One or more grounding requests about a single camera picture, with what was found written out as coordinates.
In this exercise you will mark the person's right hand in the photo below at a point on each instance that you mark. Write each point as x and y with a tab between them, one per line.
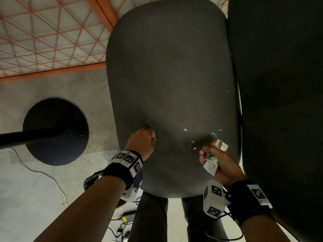
227	168

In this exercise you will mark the person's left hand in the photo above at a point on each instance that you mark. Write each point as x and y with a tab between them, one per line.
141	143

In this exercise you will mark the white paper napkin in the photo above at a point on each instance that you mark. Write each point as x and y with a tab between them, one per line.
212	167

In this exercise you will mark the shredded paper trash pile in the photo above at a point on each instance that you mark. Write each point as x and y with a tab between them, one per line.
185	130

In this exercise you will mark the black trash bin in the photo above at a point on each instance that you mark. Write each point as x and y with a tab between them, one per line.
89	180

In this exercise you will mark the grey upholstered chair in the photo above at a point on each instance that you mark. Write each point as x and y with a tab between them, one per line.
171	73

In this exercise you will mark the person's right forearm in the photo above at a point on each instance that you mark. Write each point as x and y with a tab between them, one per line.
265	231

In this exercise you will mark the person's left forearm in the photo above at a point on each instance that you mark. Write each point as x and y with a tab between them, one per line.
83	211

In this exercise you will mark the black left wristband with markers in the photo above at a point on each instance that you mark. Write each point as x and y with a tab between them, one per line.
118	171

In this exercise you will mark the black power adapter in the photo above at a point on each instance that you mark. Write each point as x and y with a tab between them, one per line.
128	216

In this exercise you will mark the white power plug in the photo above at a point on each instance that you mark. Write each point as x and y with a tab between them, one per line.
122	235

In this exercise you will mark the orange mesh fence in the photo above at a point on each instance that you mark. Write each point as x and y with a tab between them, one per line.
50	35

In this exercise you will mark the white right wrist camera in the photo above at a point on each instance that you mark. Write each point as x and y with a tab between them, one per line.
214	199

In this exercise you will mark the white table black pedestal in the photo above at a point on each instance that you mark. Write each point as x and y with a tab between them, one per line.
55	118

